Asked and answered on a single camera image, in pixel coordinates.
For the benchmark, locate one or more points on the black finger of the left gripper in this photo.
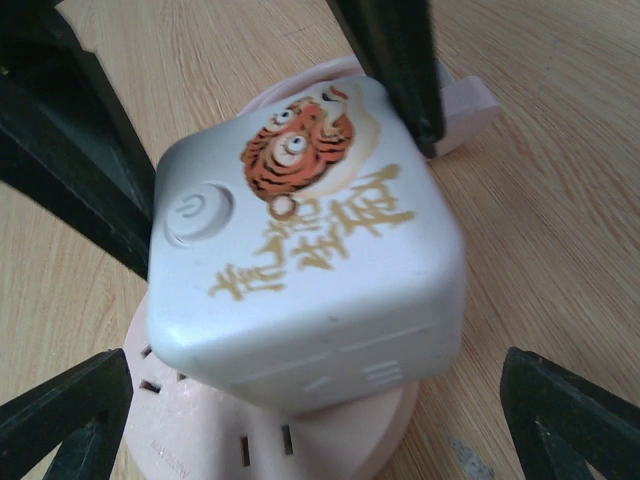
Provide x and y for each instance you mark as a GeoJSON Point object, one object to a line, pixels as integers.
{"type": "Point", "coordinates": [66, 140]}
{"type": "Point", "coordinates": [393, 42]}

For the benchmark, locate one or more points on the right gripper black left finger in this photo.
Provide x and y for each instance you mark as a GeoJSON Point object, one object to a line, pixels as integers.
{"type": "Point", "coordinates": [81, 413]}

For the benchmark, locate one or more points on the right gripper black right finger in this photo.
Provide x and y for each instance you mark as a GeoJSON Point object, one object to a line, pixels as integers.
{"type": "Point", "coordinates": [564, 426]}

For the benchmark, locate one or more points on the pink socket with cable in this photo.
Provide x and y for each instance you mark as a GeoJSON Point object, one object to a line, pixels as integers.
{"type": "Point", "coordinates": [180, 428]}

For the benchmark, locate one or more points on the white tiger cube socket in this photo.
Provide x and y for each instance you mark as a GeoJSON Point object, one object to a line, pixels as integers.
{"type": "Point", "coordinates": [302, 254]}

